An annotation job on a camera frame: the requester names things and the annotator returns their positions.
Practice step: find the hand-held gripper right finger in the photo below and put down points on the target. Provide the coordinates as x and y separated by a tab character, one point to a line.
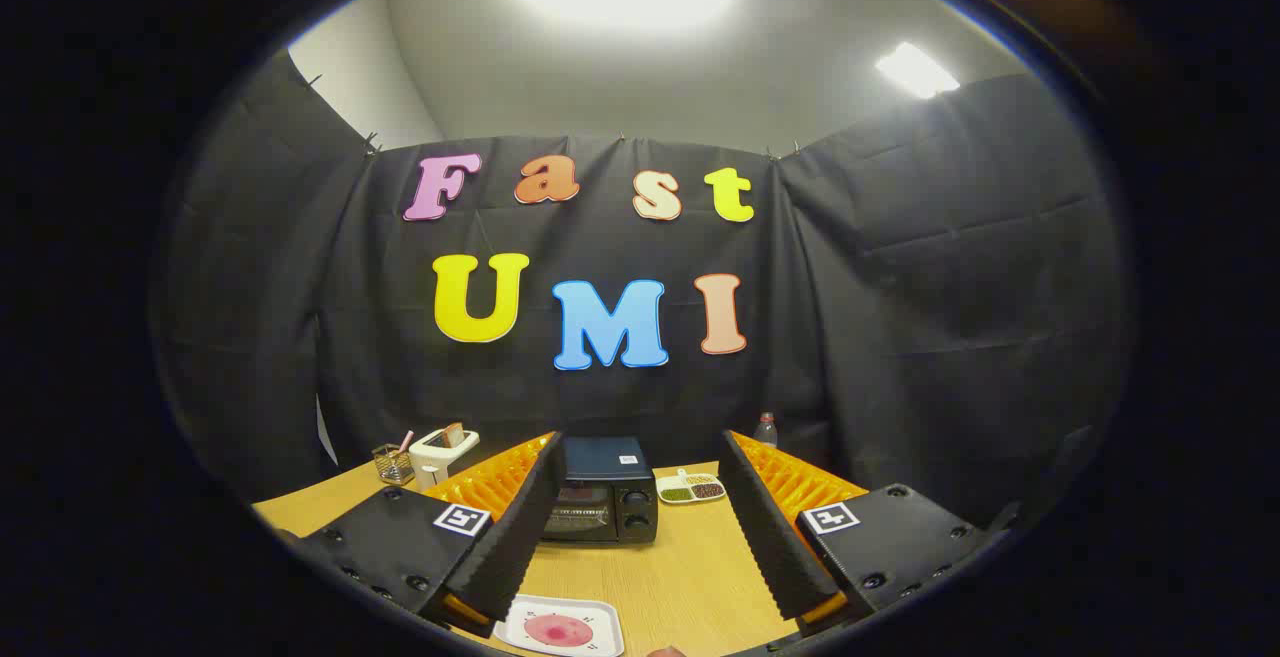
770	527

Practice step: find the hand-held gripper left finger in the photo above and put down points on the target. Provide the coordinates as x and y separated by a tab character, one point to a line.
520	527

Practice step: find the pink ham slice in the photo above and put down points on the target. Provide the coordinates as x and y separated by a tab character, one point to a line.
556	630

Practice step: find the black toaster oven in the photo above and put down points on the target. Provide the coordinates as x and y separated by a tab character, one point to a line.
610	462

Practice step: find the white square plate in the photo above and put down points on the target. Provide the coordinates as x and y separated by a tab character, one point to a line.
600	617

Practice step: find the white bread toaster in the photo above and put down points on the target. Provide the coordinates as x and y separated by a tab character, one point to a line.
440	455

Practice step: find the white divided dish with beans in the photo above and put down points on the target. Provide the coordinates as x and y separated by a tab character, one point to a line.
690	489

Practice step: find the clear water bottle red label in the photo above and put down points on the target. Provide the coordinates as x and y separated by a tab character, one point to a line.
765	432

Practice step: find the brown bread slice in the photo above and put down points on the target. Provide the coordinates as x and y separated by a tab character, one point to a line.
454	434

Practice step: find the black backdrop cloth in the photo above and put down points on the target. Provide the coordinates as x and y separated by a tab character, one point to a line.
900	287

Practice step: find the small ceiling light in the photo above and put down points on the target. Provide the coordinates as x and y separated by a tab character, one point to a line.
917	70

